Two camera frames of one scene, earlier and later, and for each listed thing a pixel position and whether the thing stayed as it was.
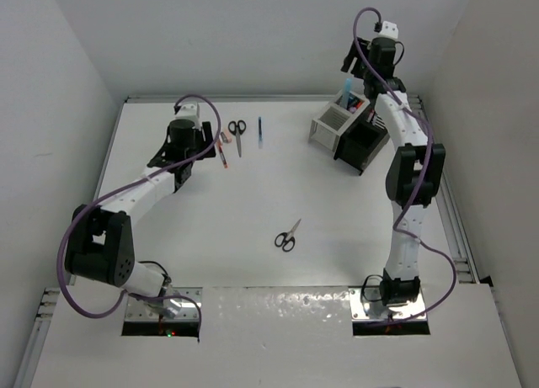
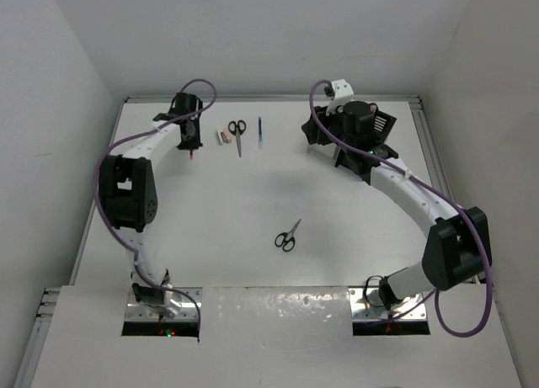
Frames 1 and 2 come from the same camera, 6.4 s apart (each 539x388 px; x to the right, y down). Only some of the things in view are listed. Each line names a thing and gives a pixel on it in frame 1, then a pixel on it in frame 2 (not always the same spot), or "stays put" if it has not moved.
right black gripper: (349, 61) -> (315, 133)
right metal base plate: (367, 305) stays put
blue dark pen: (260, 135) stays put
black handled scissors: (286, 240) stays put
